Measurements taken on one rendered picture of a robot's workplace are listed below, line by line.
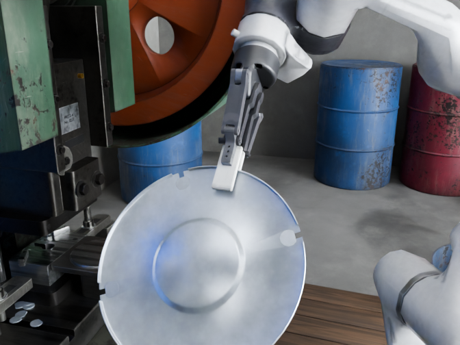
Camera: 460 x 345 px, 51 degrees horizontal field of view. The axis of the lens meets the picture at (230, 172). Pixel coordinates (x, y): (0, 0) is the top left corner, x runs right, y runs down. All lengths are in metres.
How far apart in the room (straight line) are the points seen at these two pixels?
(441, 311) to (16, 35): 0.76
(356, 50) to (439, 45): 3.29
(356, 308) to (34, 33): 1.26
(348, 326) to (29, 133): 1.11
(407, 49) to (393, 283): 3.32
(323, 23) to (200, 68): 0.47
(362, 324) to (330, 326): 0.10
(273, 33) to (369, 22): 3.33
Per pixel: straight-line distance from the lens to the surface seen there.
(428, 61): 0.85
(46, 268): 1.04
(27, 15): 0.82
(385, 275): 0.94
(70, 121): 0.98
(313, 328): 1.55
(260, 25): 0.78
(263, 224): 0.66
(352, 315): 1.63
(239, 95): 0.70
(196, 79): 1.20
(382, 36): 4.10
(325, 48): 0.86
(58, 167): 0.90
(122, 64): 1.07
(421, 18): 0.80
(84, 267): 1.01
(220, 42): 1.17
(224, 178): 0.68
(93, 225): 1.24
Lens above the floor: 1.27
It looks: 19 degrees down
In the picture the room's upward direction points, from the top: straight up
